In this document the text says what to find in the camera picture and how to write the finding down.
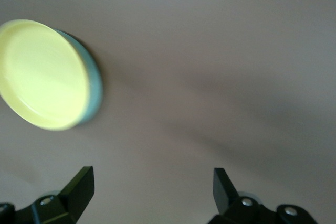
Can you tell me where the pale green round plate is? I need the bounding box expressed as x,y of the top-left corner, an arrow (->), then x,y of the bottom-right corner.
55,29 -> 104,128

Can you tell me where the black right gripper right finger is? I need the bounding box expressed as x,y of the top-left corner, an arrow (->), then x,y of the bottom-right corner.
208,167 -> 316,224

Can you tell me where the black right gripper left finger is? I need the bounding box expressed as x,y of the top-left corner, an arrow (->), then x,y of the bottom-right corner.
0,166 -> 95,224

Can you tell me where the brown table cover sheet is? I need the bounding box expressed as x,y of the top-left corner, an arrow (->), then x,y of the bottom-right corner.
0,0 -> 336,224

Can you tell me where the yellow round plate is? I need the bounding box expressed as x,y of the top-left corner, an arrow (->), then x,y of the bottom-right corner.
0,19 -> 89,132

